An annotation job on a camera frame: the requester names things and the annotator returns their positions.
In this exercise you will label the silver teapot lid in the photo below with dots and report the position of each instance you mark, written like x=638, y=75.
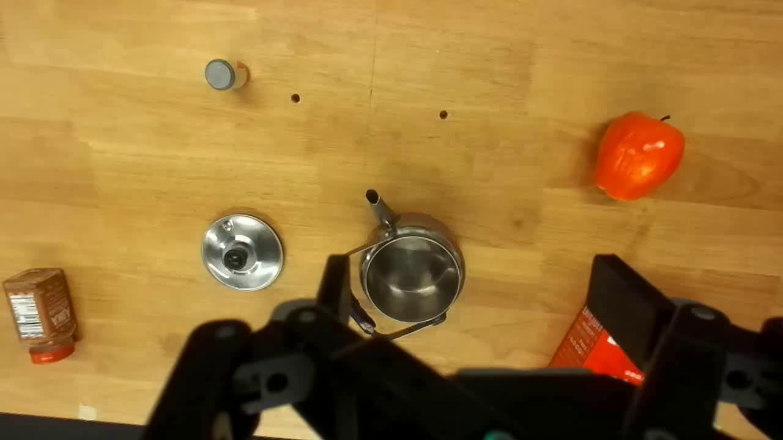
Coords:
x=244, y=252

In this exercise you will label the orange cracker box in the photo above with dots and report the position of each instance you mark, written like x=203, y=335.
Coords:
x=592, y=346

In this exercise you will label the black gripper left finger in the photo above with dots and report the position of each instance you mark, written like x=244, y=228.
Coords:
x=307, y=358

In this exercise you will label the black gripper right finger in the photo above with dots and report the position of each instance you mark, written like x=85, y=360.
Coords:
x=694, y=358

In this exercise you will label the red tomato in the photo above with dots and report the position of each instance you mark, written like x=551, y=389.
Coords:
x=638, y=156

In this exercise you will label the small spice jar grey lid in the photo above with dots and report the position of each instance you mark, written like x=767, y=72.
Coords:
x=225, y=75

